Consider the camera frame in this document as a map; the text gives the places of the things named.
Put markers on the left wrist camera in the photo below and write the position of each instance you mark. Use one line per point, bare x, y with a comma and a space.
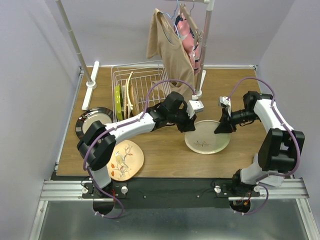
194, 106

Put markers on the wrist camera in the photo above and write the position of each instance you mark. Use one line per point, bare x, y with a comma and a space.
225, 103
194, 106

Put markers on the white clothes rack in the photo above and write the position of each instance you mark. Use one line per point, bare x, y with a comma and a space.
91, 83

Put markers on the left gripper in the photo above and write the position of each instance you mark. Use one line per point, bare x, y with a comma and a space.
189, 125

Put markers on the beige t-shirt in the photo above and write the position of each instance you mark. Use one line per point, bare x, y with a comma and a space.
163, 42

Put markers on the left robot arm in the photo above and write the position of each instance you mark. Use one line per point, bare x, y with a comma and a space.
98, 143

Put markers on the blue wire hanger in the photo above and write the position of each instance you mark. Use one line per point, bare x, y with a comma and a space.
172, 17

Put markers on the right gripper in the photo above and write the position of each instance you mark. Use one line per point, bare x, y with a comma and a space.
224, 126

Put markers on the green yellow woven mat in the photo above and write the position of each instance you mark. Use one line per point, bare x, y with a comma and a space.
128, 102

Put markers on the pink patterned garment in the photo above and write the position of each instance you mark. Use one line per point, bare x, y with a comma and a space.
187, 37

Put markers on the grey folded cloth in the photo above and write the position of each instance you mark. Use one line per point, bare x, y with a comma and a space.
273, 180

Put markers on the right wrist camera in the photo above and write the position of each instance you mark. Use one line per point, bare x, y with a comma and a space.
225, 103

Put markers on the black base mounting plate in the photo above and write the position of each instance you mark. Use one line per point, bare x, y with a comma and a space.
170, 192

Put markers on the bird pattern plate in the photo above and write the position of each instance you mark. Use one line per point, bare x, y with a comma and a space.
135, 101
127, 159

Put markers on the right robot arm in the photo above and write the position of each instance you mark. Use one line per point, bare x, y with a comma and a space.
280, 152

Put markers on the wooden clip hanger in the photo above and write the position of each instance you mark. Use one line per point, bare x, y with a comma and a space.
185, 14

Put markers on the black rimmed striped plate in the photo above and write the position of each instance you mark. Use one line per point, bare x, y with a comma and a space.
84, 121

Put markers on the white wire dish rack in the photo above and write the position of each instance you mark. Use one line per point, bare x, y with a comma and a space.
145, 75

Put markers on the white leaf pattern plate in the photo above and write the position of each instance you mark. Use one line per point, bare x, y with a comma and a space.
204, 141

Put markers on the orange woven bamboo tray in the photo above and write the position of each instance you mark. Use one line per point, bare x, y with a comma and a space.
124, 102

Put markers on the green polka dot plate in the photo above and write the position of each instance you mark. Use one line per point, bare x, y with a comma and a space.
118, 102

